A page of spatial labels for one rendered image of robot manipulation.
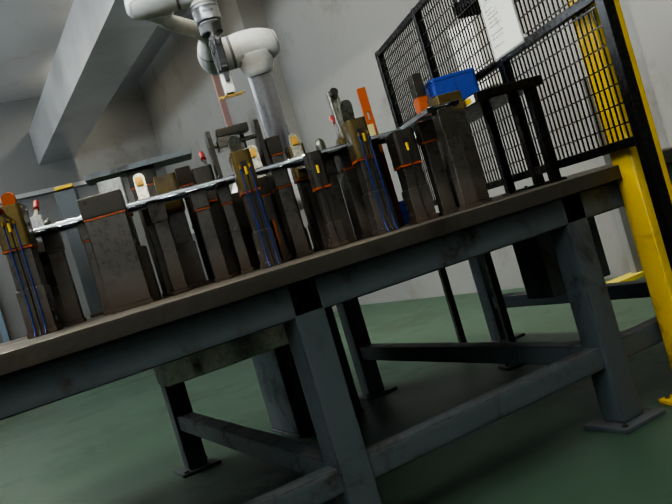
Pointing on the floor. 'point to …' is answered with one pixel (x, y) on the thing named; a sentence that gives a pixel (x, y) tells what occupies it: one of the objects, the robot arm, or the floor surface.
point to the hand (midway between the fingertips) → (227, 83)
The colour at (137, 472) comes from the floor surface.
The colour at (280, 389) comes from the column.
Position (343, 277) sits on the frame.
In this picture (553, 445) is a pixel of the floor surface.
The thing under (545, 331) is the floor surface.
